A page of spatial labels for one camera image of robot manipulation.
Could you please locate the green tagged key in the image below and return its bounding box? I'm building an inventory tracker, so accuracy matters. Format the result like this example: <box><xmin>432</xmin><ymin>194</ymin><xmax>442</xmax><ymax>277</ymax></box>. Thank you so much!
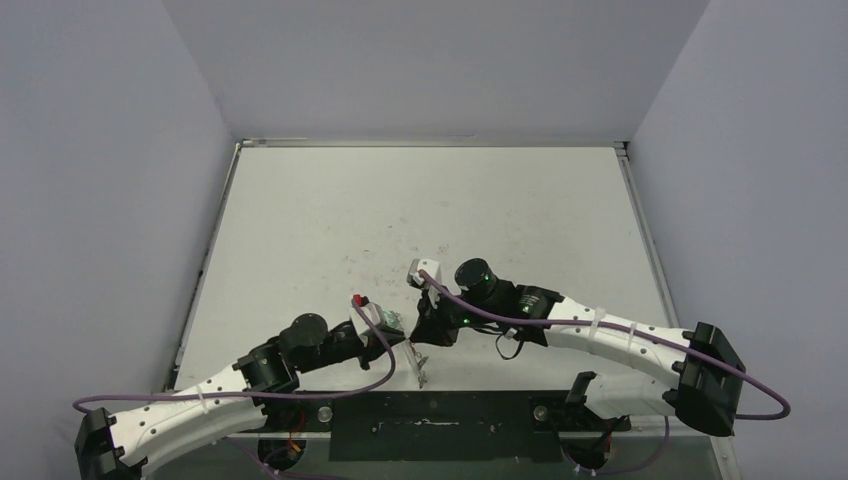
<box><xmin>385</xmin><ymin>311</ymin><xmax>403</xmax><ymax>330</ymax></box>

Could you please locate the metal key holder ring plate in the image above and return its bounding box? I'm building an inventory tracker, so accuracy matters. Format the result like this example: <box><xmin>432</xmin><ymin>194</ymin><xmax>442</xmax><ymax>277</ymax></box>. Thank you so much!
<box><xmin>382</xmin><ymin>309</ymin><xmax>428</xmax><ymax>390</ymax></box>

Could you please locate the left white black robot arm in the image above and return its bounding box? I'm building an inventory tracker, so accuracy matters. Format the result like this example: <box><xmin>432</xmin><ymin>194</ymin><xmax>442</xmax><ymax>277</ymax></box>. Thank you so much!
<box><xmin>74</xmin><ymin>313</ymin><xmax>406</xmax><ymax>479</ymax></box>

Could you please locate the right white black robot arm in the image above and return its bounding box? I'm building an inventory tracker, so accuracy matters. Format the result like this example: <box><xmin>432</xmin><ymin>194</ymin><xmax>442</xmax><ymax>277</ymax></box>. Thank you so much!
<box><xmin>407</xmin><ymin>258</ymin><xmax>745</xmax><ymax>437</ymax></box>

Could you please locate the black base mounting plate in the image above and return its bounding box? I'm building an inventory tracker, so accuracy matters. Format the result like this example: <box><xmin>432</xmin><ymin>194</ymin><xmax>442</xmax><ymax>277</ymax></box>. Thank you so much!
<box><xmin>255</xmin><ymin>390</ymin><xmax>631</xmax><ymax>463</ymax></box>

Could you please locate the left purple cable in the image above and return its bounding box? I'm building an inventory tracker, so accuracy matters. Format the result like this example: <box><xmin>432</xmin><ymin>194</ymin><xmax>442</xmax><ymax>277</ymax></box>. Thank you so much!
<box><xmin>72</xmin><ymin>296</ymin><xmax>397</xmax><ymax>480</ymax></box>

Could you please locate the purple cable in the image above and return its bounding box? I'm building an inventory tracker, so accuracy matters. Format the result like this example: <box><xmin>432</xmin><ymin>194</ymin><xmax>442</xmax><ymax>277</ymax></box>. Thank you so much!
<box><xmin>72</xmin><ymin>296</ymin><xmax>397</xmax><ymax>480</ymax></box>
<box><xmin>418</xmin><ymin>270</ymin><xmax>792</xmax><ymax>477</ymax></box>

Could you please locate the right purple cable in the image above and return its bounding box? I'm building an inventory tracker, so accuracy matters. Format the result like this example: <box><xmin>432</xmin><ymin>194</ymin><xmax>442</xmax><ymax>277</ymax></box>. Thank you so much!
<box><xmin>418</xmin><ymin>270</ymin><xmax>792</xmax><ymax>477</ymax></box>

